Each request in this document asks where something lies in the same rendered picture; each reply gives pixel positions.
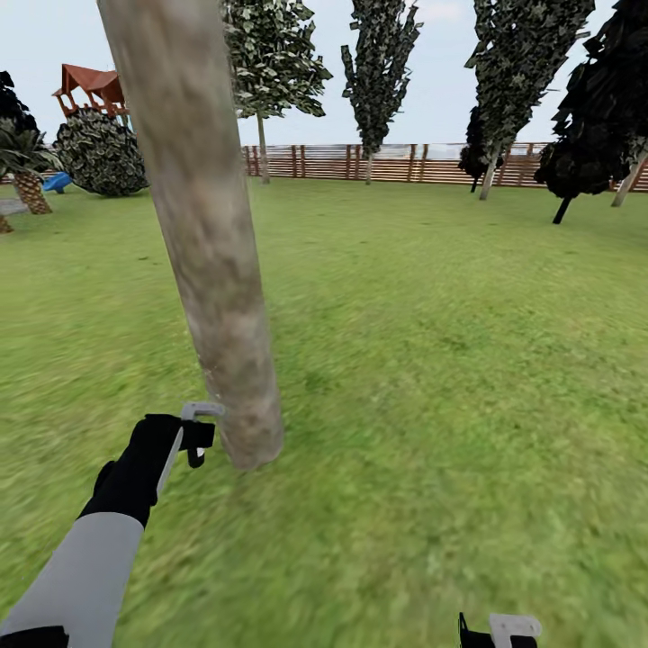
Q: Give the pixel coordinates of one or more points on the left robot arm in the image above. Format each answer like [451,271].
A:
[76,599]

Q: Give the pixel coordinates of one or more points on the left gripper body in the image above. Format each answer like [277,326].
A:
[201,434]

